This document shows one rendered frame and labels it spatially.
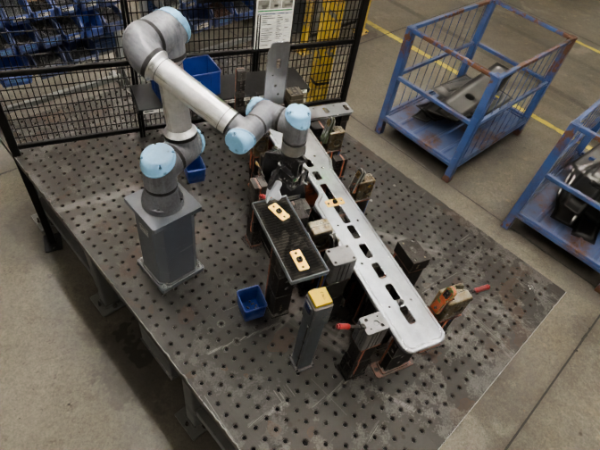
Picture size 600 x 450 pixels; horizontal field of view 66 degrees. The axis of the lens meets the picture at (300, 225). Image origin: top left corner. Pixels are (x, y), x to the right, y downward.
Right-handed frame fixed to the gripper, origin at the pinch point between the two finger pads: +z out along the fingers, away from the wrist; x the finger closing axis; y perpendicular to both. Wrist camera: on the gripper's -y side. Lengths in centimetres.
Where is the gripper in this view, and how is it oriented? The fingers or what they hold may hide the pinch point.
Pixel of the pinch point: (281, 192)
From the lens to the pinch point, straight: 161.1
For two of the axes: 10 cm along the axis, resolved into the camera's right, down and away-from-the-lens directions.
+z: -1.3, 6.6, 7.4
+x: 7.3, -4.4, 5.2
